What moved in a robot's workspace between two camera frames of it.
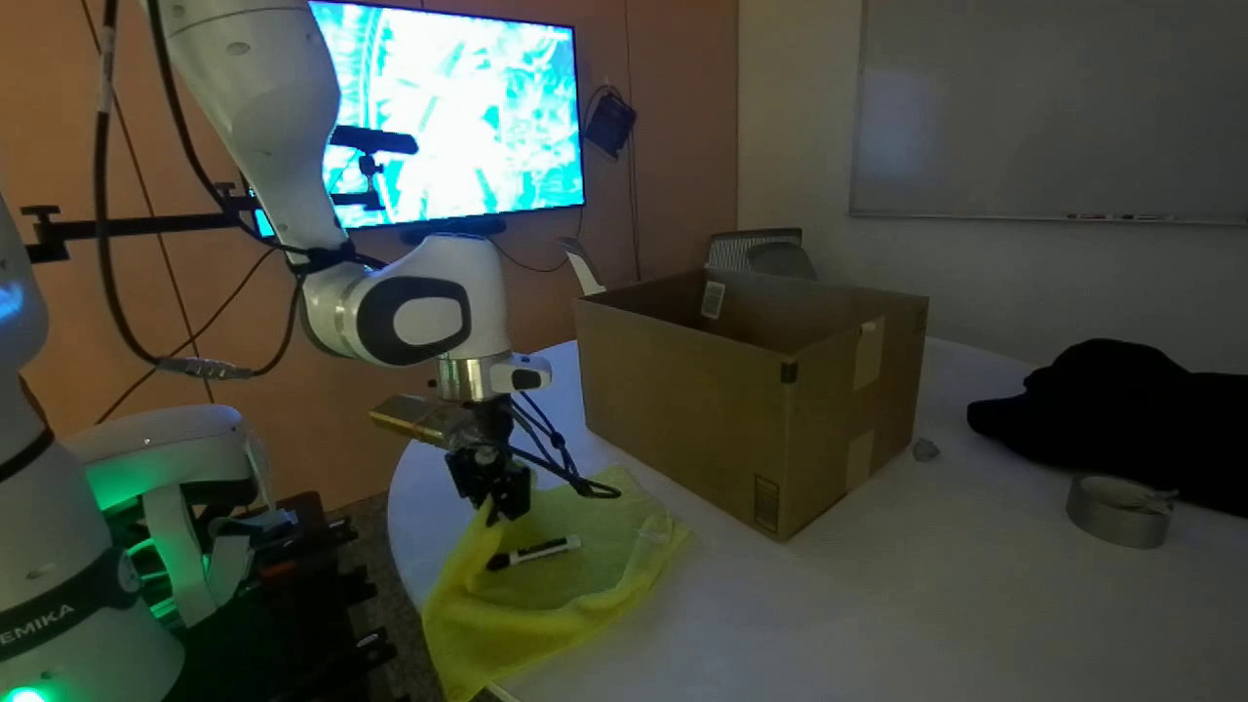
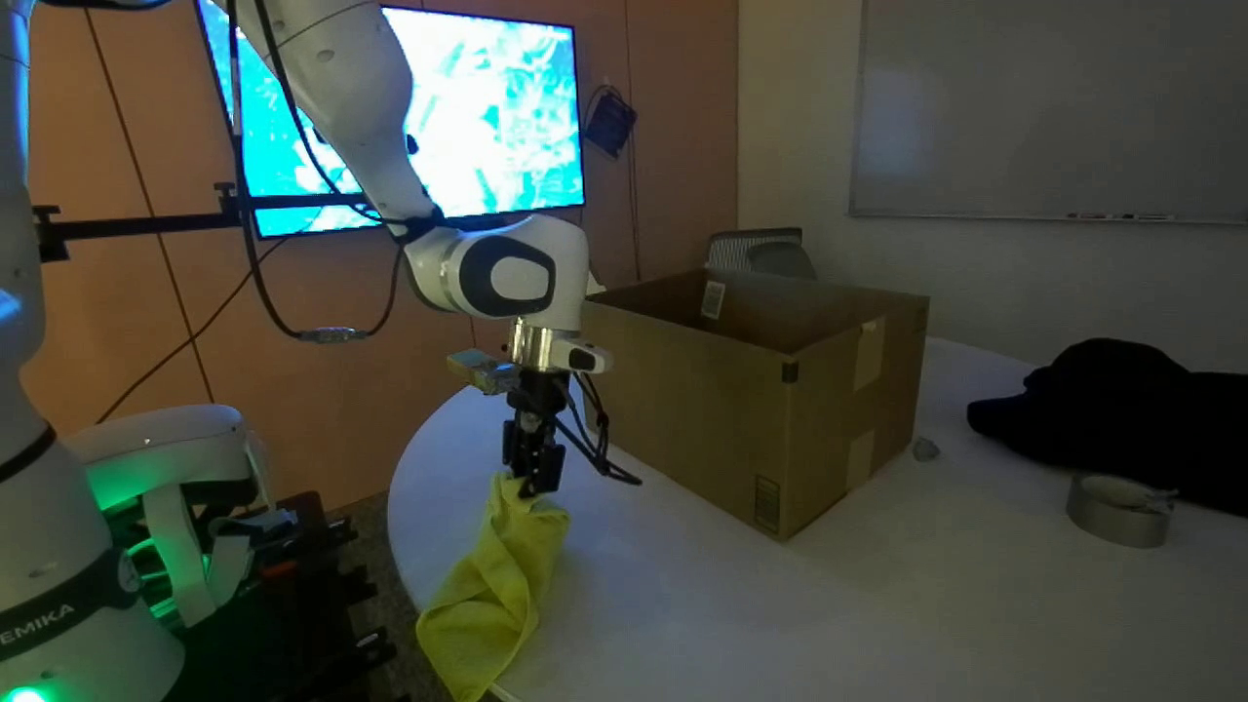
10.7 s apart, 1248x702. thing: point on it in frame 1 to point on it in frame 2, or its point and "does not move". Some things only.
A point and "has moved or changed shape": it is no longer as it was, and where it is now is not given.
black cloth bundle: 1113,408 does not move
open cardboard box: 765,395 does not move
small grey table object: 925,448 does not move
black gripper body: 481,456 to 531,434
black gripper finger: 512,494 to 546,478
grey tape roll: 1123,512 does not move
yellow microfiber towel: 502,626 has moved or changed shape
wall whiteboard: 1050,110 does not move
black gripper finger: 481,494 to 526,479
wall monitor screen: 448,114 does not move
